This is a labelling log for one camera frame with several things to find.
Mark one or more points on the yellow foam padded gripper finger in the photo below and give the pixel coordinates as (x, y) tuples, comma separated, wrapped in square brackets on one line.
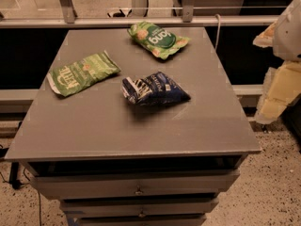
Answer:
[(281, 87), (265, 39)]

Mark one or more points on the green jalapeno kettle chip bag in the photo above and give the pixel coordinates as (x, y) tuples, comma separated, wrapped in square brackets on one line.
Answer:
[(70, 79)]

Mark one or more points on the light green snack bag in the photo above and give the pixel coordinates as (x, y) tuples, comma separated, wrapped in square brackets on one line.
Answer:
[(160, 42)]

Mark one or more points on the dark blue chip bag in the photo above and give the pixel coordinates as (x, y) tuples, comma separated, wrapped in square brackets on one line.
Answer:
[(155, 89)]

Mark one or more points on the grey metal railing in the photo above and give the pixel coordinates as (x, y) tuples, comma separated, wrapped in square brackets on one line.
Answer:
[(103, 13)]

